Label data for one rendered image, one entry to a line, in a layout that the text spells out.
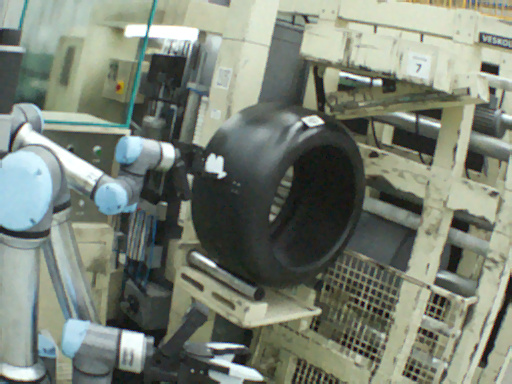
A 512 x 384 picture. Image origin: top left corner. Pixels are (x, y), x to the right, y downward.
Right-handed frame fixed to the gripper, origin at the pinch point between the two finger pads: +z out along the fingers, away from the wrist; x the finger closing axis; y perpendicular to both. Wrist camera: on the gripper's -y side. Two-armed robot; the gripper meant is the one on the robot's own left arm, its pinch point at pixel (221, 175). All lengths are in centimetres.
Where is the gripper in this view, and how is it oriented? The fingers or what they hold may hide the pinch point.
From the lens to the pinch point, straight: 178.5
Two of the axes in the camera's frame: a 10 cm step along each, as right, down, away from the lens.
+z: 7.0, 1.2, 7.0
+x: -6.6, -2.5, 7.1
